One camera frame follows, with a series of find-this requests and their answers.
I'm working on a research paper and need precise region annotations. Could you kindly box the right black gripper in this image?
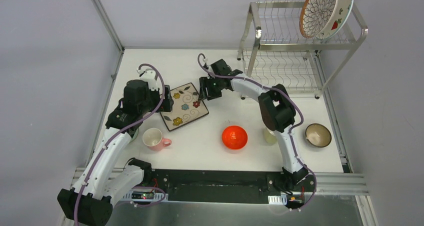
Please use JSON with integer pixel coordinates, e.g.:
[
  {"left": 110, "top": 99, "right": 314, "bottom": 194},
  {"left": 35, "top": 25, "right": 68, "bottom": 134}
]
[{"left": 198, "top": 76, "right": 223, "bottom": 102}]

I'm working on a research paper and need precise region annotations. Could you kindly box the square floral plate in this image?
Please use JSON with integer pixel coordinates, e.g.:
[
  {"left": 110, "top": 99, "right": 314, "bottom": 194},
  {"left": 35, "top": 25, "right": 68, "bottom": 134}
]
[{"left": 160, "top": 82, "right": 209, "bottom": 132}]

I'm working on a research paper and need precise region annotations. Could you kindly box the pale yellow mug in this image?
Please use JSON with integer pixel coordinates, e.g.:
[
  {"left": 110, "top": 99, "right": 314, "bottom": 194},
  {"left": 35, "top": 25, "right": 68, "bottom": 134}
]
[{"left": 262, "top": 128, "right": 277, "bottom": 145}]

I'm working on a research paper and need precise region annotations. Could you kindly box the brown petal pattern plate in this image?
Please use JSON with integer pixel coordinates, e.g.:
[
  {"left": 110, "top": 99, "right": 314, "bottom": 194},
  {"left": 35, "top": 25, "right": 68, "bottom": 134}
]
[{"left": 299, "top": 0, "right": 337, "bottom": 39}]

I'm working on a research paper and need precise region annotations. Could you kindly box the watermelon pattern round plate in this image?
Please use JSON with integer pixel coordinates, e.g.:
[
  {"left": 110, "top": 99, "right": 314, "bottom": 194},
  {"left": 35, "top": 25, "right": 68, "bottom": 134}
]
[{"left": 320, "top": 0, "right": 354, "bottom": 40}]

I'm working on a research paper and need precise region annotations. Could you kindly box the brown dish under right arm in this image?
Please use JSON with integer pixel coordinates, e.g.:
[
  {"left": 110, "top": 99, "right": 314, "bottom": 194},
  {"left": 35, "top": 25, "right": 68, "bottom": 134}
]
[{"left": 305, "top": 123, "right": 333, "bottom": 148}]

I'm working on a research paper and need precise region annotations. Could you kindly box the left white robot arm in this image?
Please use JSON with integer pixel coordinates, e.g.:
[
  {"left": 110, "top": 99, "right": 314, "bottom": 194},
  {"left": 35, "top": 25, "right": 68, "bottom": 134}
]
[{"left": 57, "top": 79, "right": 174, "bottom": 226}]

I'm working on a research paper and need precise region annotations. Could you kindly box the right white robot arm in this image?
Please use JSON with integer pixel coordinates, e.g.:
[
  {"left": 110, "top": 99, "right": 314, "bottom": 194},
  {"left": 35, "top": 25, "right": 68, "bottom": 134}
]
[{"left": 198, "top": 59, "right": 309, "bottom": 191}]

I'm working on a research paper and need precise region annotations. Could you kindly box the steel two-tier dish rack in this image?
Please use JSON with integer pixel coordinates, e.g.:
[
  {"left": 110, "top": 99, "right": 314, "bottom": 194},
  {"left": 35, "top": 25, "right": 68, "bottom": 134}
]
[{"left": 236, "top": 0, "right": 368, "bottom": 99}]

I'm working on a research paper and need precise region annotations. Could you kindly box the pink mug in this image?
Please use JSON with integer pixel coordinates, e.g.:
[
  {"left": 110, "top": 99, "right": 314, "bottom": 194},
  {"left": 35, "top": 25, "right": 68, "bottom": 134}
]
[{"left": 142, "top": 128, "right": 172, "bottom": 152}]

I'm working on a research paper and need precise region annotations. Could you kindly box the mint green bowl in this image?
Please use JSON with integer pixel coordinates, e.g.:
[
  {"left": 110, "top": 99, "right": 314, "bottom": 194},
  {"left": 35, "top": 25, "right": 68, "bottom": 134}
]
[{"left": 130, "top": 129, "right": 139, "bottom": 142}]

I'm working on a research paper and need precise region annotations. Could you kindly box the orange bowl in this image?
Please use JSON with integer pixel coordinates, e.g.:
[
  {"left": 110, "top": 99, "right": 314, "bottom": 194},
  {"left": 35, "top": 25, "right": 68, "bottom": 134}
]
[{"left": 221, "top": 125, "right": 248, "bottom": 150}]

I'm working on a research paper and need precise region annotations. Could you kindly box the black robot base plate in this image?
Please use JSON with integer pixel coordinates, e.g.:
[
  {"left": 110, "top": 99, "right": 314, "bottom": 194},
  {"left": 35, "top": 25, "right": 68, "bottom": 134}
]
[{"left": 135, "top": 169, "right": 317, "bottom": 204}]

